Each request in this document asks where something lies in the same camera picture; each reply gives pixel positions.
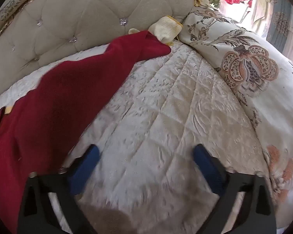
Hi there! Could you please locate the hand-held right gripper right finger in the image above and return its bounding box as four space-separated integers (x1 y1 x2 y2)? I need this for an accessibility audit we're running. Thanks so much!
193 144 276 234

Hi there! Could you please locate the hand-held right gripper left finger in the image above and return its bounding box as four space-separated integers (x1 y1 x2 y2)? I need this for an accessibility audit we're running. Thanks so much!
17 144 102 234

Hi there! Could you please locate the red knit garment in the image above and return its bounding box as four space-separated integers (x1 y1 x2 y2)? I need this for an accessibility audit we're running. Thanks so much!
0 30 172 234

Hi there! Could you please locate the white quilted bedspread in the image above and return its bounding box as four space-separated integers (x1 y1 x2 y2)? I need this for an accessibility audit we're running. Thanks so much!
0 39 274 234

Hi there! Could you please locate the floral printed duvet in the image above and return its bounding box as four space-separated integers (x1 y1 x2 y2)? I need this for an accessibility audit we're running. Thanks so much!
179 7 293 230

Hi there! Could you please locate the cream yellow-trimmed pillow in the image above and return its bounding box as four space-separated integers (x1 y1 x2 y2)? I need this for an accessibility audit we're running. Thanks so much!
128 16 183 46

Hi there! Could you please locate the beige tufted headboard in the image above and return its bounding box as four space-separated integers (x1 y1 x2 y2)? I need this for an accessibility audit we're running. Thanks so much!
0 0 196 98

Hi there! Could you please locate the blue-grey patterned curtain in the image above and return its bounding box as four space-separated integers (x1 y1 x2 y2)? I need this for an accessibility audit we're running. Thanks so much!
266 0 293 61

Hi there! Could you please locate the beige hanging garment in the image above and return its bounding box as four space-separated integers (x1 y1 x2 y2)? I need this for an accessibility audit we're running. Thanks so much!
251 0 275 33

